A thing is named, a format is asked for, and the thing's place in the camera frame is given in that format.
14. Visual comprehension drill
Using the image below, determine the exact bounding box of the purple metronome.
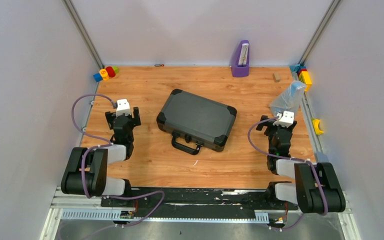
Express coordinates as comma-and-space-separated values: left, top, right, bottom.
230, 40, 250, 78

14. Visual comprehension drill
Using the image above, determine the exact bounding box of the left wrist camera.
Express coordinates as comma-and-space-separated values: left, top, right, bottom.
115, 99, 132, 117

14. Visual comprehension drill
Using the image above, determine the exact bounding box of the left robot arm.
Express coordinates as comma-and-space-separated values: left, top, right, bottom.
60, 107, 141, 207

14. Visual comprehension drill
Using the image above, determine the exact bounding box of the clear plastic bag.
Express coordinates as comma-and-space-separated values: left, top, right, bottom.
269, 80, 307, 116

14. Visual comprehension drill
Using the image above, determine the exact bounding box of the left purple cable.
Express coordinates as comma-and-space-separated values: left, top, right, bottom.
56, 93, 166, 240

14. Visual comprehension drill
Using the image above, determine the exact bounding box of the small wooden block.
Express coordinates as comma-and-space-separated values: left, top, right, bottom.
272, 72, 281, 83

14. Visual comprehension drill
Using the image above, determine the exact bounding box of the yellow lego block stack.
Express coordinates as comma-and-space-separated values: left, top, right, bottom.
297, 66, 312, 92

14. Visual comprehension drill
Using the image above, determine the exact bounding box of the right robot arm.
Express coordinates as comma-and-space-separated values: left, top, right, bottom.
255, 113, 346, 215

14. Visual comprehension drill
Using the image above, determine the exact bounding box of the red cylinder block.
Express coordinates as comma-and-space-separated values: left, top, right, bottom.
105, 66, 116, 78

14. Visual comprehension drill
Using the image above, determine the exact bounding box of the yellow curved block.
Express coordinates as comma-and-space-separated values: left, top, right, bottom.
312, 118, 324, 136

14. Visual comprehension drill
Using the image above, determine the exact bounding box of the green cylinder block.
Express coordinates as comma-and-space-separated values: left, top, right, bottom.
112, 66, 120, 74

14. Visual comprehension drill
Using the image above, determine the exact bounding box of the black poker case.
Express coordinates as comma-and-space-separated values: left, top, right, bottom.
156, 88, 238, 155

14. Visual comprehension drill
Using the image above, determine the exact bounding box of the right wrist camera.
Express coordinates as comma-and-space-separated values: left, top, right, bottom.
273, 110, 295, 128

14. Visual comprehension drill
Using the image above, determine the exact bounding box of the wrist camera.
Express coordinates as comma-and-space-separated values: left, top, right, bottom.
115, 99, 132, 117
273, 110, 295, 128

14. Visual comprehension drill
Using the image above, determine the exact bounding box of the yellow cylinder block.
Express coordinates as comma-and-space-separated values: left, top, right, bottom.
99, 68, 110, 81

